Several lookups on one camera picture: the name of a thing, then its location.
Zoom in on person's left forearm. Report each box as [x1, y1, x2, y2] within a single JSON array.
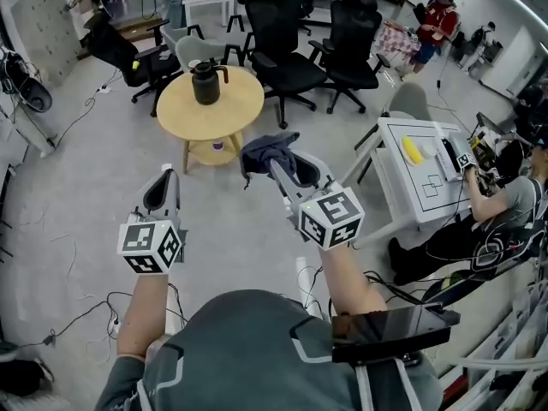
[[116, 267, 172, 359]]

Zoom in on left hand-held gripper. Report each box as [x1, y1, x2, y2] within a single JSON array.
[[117, 166, 189, 276]]

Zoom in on grey shell chair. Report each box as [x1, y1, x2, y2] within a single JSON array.
[[378, 81, 434, 123], [158, 23, 206, 59], [175, 35, 246, 74]]

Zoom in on person's right forearm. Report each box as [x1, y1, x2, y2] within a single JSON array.
[[319, 244, 389, 316]]

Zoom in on round wooden table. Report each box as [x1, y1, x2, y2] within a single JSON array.
[[156, 64, 265, 175]]

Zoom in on yellow oblong toy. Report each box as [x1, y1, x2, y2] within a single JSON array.
[[401, 136, 425, 167]]

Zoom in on black chest-mounted device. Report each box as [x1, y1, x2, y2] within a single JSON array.
[[331, 301, 462, 366]]

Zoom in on grey tray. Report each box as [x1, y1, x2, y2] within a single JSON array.
[[436, 133, 466, 183]]

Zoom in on person's grey t-shirt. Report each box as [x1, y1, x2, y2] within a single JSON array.
[[94, 289, 445, 411]]

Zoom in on black backpack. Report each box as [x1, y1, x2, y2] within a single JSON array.
[[0, 344, 49, 398]]

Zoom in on white table with line drawing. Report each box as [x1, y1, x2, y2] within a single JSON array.
[[342, 116, 479, 250]]

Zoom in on white shelving unit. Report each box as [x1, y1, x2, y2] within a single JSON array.
[[436, 267, 548, 411]]

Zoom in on black kettle with wooden handle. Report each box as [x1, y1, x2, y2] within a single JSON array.
[[190, 61, 229, 106]]

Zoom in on black office chair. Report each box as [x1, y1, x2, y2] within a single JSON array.
[[307, 0, 391, 116], [244, 0, 330, 130], [85, 11, 183, 118]]

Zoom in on dark blue cloth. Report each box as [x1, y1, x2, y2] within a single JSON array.
[[239, 131, 301, 190]]

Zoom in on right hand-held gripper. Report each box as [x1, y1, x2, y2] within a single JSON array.
[[267, 150, 366, 253]]

